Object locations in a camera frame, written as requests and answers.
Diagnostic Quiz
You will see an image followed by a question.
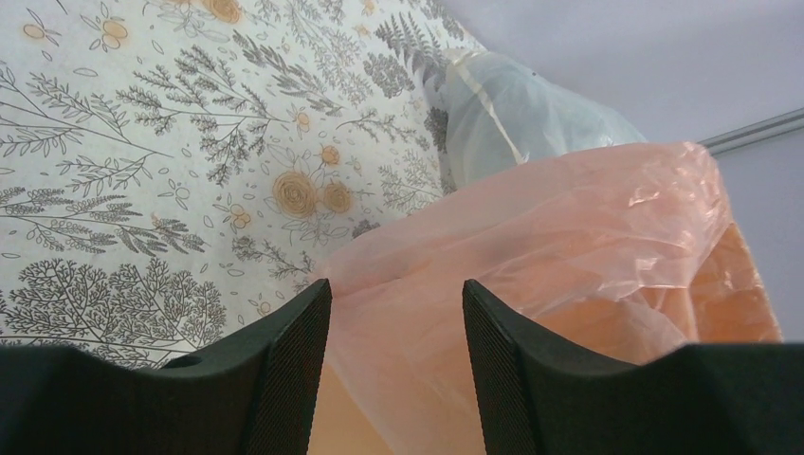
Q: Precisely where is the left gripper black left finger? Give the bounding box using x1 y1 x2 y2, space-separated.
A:
1 280 332 454

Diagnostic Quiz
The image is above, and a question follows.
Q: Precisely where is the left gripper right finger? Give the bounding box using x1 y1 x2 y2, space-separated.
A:
463 280 803 454

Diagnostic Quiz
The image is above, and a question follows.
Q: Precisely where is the orange plastic trash bin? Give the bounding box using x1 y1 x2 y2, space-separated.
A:
313 220 781 454

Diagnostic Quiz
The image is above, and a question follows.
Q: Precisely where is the pink plastic trash bag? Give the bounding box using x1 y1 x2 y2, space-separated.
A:
317 143 731 454

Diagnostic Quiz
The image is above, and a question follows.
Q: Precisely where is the clear white trash bag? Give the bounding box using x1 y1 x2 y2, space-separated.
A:
444 49 645 188

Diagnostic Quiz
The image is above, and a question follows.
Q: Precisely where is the floral patterned table mat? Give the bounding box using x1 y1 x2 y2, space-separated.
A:
1 1 478 368

